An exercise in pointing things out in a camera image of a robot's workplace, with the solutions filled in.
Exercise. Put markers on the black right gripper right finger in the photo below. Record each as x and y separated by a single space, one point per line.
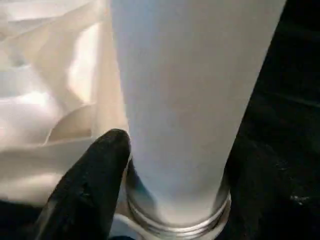
275 200

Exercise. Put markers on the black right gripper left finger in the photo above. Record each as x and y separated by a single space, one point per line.
85 190

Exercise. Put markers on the black work mat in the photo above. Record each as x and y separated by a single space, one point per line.
295 90

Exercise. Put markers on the white plastic table leg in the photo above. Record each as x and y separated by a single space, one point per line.
190 100

